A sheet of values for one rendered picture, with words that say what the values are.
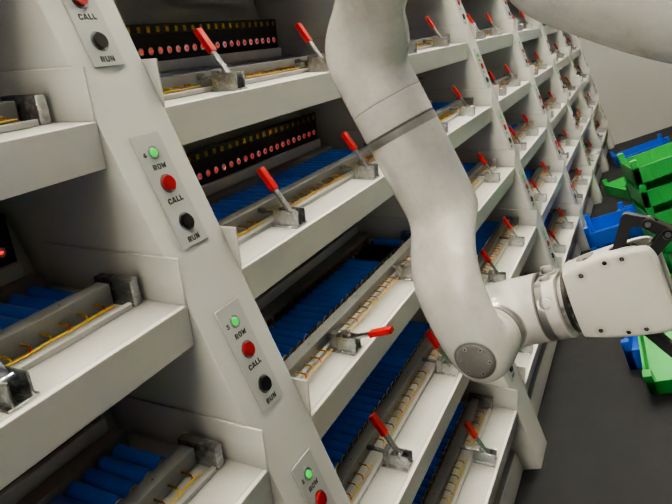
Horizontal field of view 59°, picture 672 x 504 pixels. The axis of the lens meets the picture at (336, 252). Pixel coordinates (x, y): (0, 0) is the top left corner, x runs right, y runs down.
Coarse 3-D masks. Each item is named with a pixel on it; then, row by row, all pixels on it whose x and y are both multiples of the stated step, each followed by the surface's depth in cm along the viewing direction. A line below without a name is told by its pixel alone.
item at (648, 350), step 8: (640, 336) 144; (640, 344) 142; (648, 344) 146; (640, 352) 140; (648, 352) 145; (656, 352) 144; (664, 352) 143; (648, 360) 144; (656, 360) 142; (664, 360) 141; (648, 368) 142; (656, 368) 141; (664, 368) 140; (648, 376) 133; (656, 376) 140; (664, 376) 139; (648, 384) 135; (656, 384) 135; (664, 384) 134; (656, 392) 137; (664, 392) 136
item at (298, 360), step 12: (408, 240) 118; (396, 252) 113; (408, 252) 115; (384, 264) 107; (372, 276) 103; (384, 276) 104; (360, 288) 98; (372, 288) 100; (348, 300) 94; (360, 300) 95; (336, 312) 91; (348, 312) 91; (360, 312) 93; (324, 324) 87; (336, 324) 88; (348, 324) 89; (312, 336) 84; (324, 336) 85; (300, 348) 81; (312, 348) 82; (288, 360) 78; (300, 360) 79; (300, 372) 78
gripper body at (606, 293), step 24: (648, 240) 65; (576, 264) 67; (600, 264) 65; (624, 264) 64; (648, 264) 62; (576, 288) 67; (600, 288) 65; (624, 288) 64; (648, 288) 63; (576, 312) 67; (600, 312) 66; (624, 312) 65; (648, 312) 64; (600, 336) 67; (624, 336) 66
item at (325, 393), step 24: (336, 240) 117; (312, 264) 108; (408, 288) 103; (384, 312) 95; (408, 312) 100; (384, 336) 91; (336, 360) 82; (360, 360) 83; (312, 384) 77; (336, 384) 77; (360, 384) 84; (312, 408) 72; (336, 408) 77
